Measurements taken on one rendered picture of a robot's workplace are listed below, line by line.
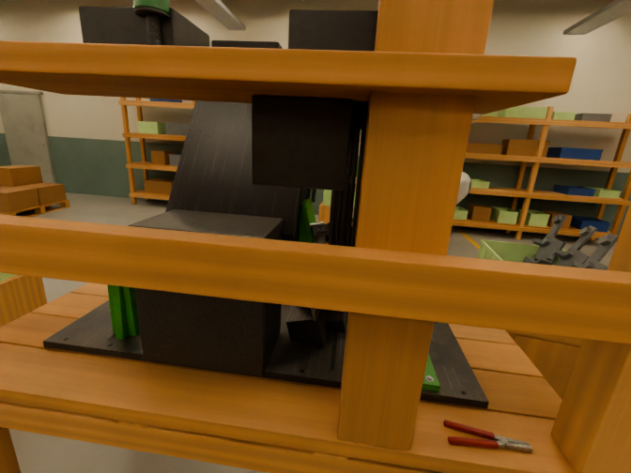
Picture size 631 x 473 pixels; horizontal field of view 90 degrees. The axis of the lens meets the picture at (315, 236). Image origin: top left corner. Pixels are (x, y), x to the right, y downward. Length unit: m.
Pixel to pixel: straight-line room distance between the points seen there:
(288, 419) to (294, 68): 0.64
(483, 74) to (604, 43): 7.15
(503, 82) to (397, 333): 0.39
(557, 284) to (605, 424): 0.31
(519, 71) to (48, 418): 1.07
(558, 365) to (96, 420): 1.52
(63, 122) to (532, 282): 9.08
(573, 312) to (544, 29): 6.81
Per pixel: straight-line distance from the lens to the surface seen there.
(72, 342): 1.06
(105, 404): 0.87
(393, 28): 0.50
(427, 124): 0.49
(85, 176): 8.99
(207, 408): 0.79
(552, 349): 1.58
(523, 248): 2.09
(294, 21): 0.56
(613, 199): 7.15
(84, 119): 8.82
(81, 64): 0.59
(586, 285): 0.56
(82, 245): 0.62
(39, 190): 7.16
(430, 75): 0.45
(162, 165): 7.02
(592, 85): 7.48
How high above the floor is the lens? 1.43
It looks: 16 degrees down
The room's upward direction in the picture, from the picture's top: 3 degrees clockwise
